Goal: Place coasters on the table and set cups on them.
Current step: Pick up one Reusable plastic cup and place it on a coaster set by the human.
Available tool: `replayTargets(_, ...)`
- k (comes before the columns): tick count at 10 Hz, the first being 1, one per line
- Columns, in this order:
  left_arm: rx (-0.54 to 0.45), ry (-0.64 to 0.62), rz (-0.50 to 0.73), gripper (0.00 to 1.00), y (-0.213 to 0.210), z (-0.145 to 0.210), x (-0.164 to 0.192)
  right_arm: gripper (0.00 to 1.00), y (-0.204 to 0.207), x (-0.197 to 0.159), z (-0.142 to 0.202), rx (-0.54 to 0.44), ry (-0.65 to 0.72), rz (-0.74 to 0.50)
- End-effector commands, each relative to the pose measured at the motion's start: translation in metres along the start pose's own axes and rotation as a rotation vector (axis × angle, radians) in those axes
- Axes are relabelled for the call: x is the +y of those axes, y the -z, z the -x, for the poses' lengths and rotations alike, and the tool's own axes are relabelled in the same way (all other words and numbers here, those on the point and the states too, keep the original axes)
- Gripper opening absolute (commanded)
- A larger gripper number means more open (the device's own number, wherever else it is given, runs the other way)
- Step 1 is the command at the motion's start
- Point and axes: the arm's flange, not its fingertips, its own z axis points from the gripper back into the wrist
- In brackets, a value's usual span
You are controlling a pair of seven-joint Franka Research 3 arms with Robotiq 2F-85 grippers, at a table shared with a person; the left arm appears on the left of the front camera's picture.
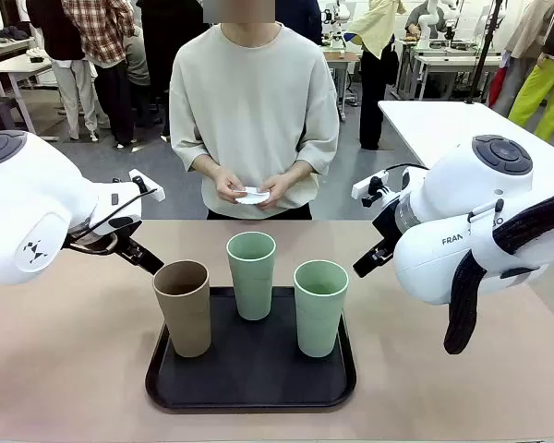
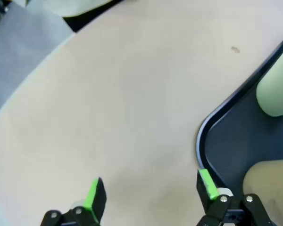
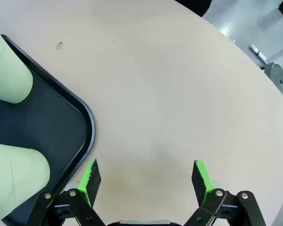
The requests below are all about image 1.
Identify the black plastic tray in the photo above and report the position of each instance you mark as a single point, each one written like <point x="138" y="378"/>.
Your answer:
<point x="254" y="374"/>

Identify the person in plaid shirt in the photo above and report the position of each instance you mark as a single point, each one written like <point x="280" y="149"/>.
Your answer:
<point x="106" y="32"/>

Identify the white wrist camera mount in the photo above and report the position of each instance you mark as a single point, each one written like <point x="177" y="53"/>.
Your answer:
<point x="150" y="187"/>
<point x="367" y="184"/>

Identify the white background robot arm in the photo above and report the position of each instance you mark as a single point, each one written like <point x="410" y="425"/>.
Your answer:
<point x="425" y="23"/>

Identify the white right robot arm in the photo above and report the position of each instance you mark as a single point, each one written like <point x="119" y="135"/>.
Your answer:
<point x="452" y="217"/>

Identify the white scalloped coaster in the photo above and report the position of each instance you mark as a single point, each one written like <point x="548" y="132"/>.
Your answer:
<point x="251" y="196"/>

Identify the white desk with grey legs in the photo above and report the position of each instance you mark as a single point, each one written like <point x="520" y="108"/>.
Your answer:
<point x="14" y="67"/>

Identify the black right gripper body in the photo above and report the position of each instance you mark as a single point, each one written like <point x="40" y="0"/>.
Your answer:
<point x="388" y="228"/>

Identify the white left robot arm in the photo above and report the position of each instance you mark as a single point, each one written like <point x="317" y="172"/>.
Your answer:
<point x="32" y="198"/>

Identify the person in black vest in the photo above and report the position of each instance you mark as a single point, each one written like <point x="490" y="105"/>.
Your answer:
<point x="55" y="27"/>

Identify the green plastic cup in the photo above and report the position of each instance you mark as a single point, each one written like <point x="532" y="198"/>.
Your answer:
<point x="321" y="323"/>
<point x="251" y="286"/>

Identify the person's left forearm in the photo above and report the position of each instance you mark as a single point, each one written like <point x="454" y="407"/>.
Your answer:
<point x="300" y="171"/>

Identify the person in neon green trousers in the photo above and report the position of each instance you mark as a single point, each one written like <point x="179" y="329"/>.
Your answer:
<point x="540" y="92"/>

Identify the person in beige jacket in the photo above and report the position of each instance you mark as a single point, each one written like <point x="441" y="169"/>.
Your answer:
<point x="524" y="41"/>

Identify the brown plastic cup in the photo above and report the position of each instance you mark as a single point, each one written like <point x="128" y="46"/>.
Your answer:
<point x="187" y="314"/>

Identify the white background workbench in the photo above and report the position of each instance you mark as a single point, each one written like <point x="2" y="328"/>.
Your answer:
<point x="443" y="60"/>

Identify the person in yellow shirt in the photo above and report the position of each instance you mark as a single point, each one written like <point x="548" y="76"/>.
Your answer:
<point x="374" y="69"/>

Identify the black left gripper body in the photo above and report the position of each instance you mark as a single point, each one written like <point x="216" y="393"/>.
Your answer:
<point x="99" y="243"/>

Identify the red fabric item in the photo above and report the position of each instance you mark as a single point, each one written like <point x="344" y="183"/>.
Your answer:
<point x="501" y="87"/>

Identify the black tripod pole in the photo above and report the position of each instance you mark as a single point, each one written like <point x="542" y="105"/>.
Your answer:
<point x="482" y="60"/>

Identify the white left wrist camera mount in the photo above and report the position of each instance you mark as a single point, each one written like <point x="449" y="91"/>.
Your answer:
<point x="150" y="187"/>

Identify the person's right forearm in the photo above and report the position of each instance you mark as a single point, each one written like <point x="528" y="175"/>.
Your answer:
<point x="208" y="168"/>

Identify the seated person in grey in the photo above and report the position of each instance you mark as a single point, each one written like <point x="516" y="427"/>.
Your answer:
<point x="136" y="60"/>

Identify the person's left hand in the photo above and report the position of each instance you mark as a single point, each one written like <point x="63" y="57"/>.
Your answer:
<point x="279" y="189"/>

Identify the white folding table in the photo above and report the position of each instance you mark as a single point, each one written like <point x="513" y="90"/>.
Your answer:
<point x="443" y="124"/>

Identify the person's right hand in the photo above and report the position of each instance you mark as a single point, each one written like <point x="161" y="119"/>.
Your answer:
<point x="227" y="187"/>

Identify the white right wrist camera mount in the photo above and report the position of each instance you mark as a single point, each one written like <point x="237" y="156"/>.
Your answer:
<point x="367" y="184"/>

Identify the person in beige sweater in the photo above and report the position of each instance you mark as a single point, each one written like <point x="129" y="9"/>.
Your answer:
<point x="254" y="115"/>

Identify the grey plastic stool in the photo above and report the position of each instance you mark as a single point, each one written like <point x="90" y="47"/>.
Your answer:
<point x="2" y="111"/>

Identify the person in black clothes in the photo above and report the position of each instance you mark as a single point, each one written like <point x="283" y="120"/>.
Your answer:
<point x="166" y="27"/>

